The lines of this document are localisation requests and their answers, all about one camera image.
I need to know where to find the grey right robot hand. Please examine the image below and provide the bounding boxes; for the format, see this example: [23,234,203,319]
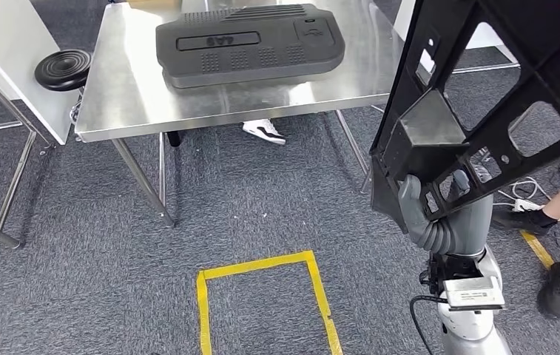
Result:
[398,175,495,257]

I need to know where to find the black plastic panel part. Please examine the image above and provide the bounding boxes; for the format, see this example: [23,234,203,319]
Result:
[368,0,560,235]

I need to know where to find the stainless steel workbench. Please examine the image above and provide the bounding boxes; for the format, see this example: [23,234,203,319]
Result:
[74,0,405,229]

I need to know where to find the white power strip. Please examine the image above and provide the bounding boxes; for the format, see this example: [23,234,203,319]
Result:
[512,198,544,213]

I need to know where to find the yellow floor tape square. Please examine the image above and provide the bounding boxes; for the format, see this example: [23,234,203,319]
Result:
[196,251,344,355]
[519,208,560,335]

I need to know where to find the white table steel legs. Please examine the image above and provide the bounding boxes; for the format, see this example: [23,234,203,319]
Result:
[0,0,83,250]
[393,0,522,75]

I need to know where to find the person's foot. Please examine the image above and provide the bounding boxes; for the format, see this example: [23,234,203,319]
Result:
[241,118,287,146]

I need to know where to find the black plastic engine cover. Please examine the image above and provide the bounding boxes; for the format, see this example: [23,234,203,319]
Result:
[155,4,346,89]

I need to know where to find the black round stool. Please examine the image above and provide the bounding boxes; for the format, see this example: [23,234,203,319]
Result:
[34,49,92,93]

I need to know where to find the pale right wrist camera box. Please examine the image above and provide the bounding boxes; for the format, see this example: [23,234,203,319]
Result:
[443,275,506,312]

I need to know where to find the white power cable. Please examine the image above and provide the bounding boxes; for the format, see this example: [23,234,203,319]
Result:
[493,176,553,207]

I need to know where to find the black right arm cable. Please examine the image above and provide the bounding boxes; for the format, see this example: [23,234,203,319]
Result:
[409,295,450,355]

